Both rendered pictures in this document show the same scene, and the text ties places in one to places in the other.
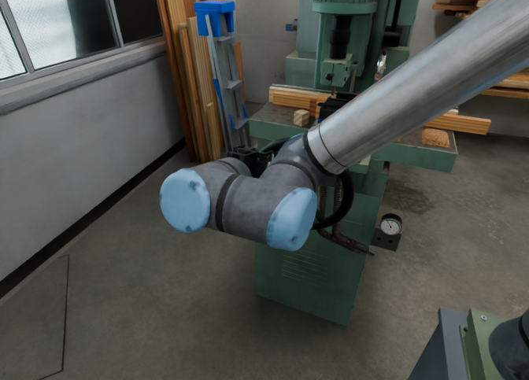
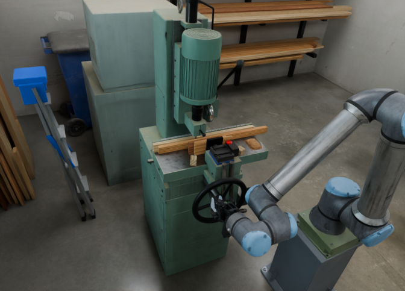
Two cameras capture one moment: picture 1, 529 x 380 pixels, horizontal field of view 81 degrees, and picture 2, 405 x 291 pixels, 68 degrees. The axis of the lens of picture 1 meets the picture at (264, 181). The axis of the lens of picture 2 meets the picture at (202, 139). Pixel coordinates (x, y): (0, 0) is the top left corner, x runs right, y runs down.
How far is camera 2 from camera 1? 94 cm
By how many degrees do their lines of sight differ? 39
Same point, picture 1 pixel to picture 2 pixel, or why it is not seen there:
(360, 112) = (291, 178)
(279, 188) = (284, 218)
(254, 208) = (284, 231)
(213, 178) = (263, 228)
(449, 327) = not seen: hidden behind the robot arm
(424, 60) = (307, 158)
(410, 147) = (250, 155)
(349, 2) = (210, 99)
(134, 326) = not seen: outside the picture
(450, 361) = (302, 238)
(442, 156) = (263, 153)
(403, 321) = not seen: hidden behind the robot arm
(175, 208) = (258, 249)
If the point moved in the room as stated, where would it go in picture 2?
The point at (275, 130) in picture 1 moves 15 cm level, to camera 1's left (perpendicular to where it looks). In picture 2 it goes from (181, 174) to (156, 188)
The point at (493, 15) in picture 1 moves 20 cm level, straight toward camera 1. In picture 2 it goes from (323, 145) to (357, 183)
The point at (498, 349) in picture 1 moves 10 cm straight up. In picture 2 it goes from (317, 223) to (322, 210)
